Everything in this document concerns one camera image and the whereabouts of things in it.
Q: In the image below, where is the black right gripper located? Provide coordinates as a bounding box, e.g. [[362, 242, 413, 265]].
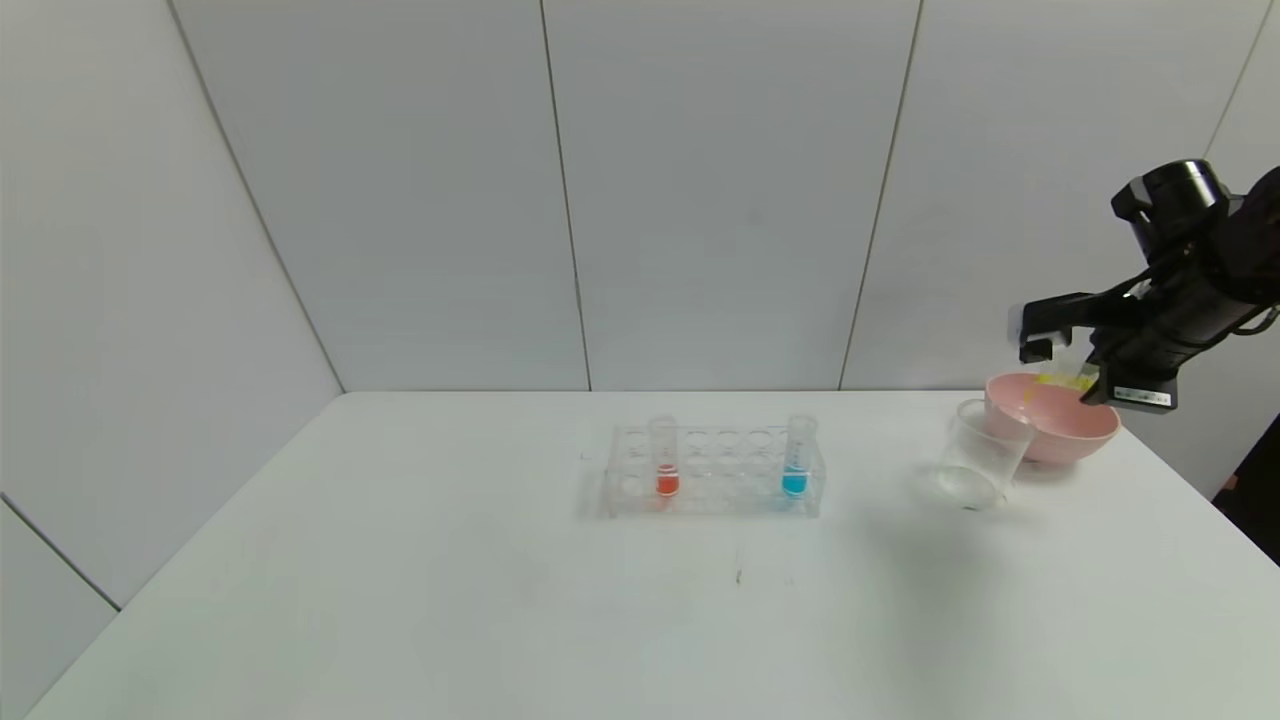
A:
[[1079, 289, 1262, 410]]

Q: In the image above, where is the test tube with yellow pigment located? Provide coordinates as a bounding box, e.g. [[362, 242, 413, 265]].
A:
[[1035, 355, 1101, 394]]

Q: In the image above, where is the test tube with blue pigment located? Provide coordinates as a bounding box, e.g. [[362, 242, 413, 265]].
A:
[[783, 416, 815, 498]]

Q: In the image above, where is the clear plastic beaker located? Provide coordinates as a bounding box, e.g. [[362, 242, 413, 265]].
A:
[[935, 399, 1034, 512]]

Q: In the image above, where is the clear plastic test tube rack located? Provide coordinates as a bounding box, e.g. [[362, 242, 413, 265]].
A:
[[603, 425, 826, 519]]

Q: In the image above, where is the test tube with red pigment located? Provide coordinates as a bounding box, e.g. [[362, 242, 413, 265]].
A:
[[650, 416, 679, 498]]

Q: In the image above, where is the pink plastic bowl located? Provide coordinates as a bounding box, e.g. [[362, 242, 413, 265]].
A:
[[982, 373, 1121, 466]]

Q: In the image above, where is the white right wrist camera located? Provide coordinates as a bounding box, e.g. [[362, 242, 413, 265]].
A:
[[1007, 293, 1096, 364]]

